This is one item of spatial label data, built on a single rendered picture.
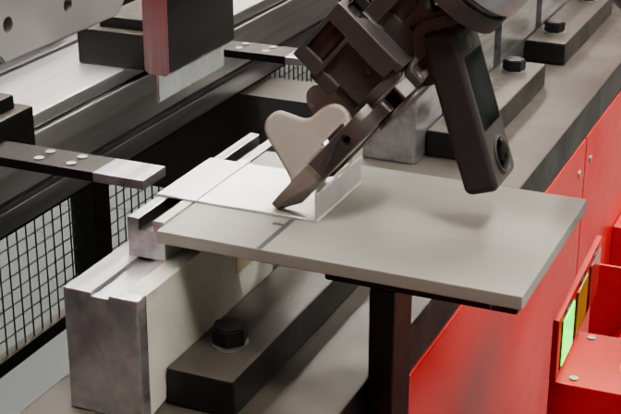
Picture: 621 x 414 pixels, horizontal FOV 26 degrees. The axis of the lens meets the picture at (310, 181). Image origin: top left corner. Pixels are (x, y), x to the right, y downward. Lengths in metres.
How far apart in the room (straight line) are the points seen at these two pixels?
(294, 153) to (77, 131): 0.41
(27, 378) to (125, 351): 1.91
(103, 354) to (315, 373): 0.17
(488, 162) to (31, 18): 0.34
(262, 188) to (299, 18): 0.77
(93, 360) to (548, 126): 0.76
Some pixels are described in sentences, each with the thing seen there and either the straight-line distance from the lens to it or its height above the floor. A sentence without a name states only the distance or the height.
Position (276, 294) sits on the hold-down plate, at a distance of 1.07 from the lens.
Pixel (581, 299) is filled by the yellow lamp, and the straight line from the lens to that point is 1.28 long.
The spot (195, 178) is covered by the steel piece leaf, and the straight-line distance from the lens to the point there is 1.03.
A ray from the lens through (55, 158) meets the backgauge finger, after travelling 1.08.
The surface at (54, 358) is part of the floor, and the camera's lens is 2.91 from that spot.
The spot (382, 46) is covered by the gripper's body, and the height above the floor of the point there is 1.13.
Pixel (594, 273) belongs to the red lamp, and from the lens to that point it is 1.34.
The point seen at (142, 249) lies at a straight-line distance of 0.98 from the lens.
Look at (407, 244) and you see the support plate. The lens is 0.92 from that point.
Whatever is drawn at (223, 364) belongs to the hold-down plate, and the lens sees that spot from 0.97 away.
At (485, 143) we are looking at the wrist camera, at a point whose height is 1.07.
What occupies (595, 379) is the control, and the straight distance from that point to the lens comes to 1.23.
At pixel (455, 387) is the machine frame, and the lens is 1.26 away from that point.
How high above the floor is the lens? 1.37
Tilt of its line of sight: 21 degrees down
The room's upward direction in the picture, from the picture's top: straight up
